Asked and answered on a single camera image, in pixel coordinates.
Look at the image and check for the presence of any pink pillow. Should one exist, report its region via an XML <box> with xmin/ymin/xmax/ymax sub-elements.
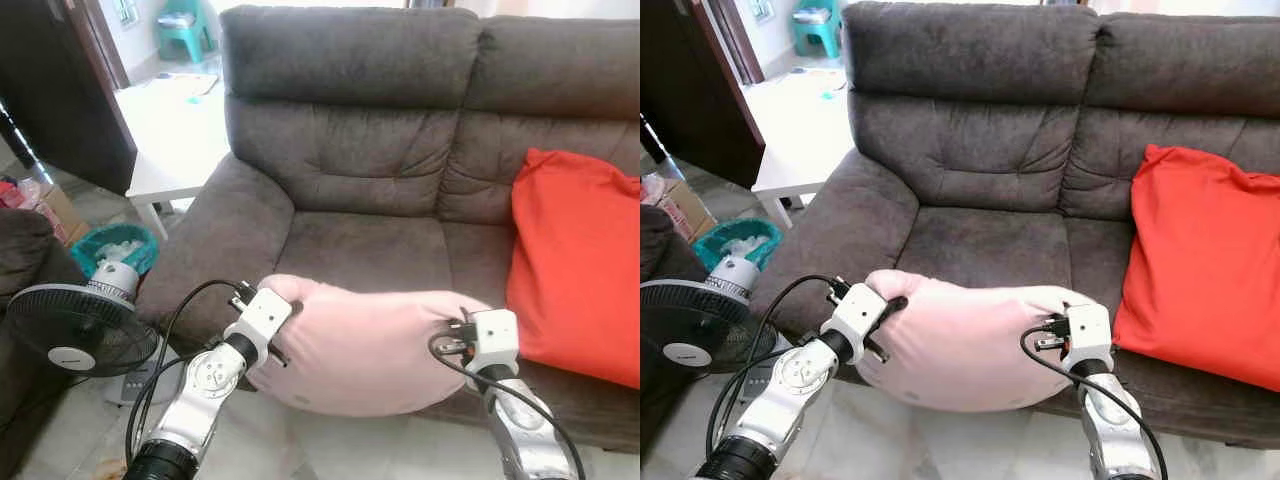
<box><xmin>244</xmin><ymin>274</ymin><xmax>494</xmax><ymax>419</ymax></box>
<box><xmin>855</xmin><ymin>269</ymin><xmax>1099</xmax><ymax>412</ymax></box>

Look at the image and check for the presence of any brown fabric sofa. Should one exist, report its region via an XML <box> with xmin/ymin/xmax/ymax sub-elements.
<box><xmin>762</xmin><ymin>1</ymin><xmax>1280</xmax><ymax>451</ymax></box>
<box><xmin>134</xmin><ymin>5</ymin><xmax>641</xmax><ymax>457</ymax></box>

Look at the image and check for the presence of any red pillow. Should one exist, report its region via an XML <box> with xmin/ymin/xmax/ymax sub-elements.
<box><xmin>504</xmin><ymin>148</ymin><xmax>641</xmax><ymax>390</ymax></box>
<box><xmin>1112</xmin><ymin>144</ymin><xmax>1280</xmax><ymax>393</ymax></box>

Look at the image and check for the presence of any grey fan base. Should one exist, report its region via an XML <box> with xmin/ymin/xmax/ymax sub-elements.
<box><xmin>103</xmin><ymin>348</ymin><xmax>183</xmax><ymax>407</ymax></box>
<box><xmin>738</xmin><ymin>333</ymin><xmax>807</xmax><ymax>393</ymax></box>

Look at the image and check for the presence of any black standing fan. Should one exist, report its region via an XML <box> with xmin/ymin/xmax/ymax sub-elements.
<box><xmin>4</xmin><ymin>261</ymin><xmax>162</xmax><ymax>378</ymax></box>
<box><xmin>640</xmin><ymin>254</ymin><xmax>793</xmax><ymax>371</ymax></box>

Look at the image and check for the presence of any bin with teal bag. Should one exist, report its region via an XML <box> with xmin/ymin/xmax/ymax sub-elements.
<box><xmin>69</xmin><ymin>222</ymin><xmax>160</xmax><ymax>280</ymax></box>
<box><xmin>691</xmin><ymin>217</ymin><xmax>784</xmax><ymax>274</ymax></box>

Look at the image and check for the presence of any white table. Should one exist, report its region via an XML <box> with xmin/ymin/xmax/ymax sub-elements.
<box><xmin>114</xmin><ymin>78</ymin><xmax>234</xmax><ymax>242</ymax></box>
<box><xmin>749</xmin><ymin>68</ymin><xmax>858</xmax><ymax>230</ymax></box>

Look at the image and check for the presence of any dark brown armchair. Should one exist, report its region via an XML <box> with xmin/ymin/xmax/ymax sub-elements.
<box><xmin>0</xmin><ymin>207</ymin><xmax>87</xmax><ymax>480</ymax></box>
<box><xmin>640</xmin><ymin>204</ymin><xmax>703</xmax><ymax>480</ymax></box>

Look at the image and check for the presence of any brown cardboard box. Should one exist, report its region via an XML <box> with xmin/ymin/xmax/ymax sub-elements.
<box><xmin>33</xmin><ymin>183</ymin><xmax>92</xmax><ymax>247</ymax></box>
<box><xmin>653</xmin><ymin>177</ymin><xmax>720</xmax><ymax>242</ymax></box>

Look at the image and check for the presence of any teal plastic chair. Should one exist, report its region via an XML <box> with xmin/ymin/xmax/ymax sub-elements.
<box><xmin>791</xmin><ymin>0</ymin><xmax>847</xmax><ymax>60</ymax></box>
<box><xmin>154</xmin><ymin>0</ymin><xmax>217</xmax><ymax>64</ymax></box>

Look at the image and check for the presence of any dark wooden door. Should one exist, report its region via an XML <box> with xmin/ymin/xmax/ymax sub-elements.
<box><xmin>640</xmin><ymin>0</ymin><xmax>767</xmax><ymax>190</ymax></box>
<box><xmin>0</xmin><ymin>0</ymin><xmax>139</xmax><ymax>197</ymax></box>

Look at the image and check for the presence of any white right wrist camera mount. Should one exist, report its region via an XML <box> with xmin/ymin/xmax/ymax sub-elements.
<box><xmin>1059</xmin><ymin>304</ymin><xmax>1114</xmax><ymax>367</ymax></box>
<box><xmin>464</xmin><ymin>309</ymin><xmax>520</xmax><ymax>374</ymax></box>

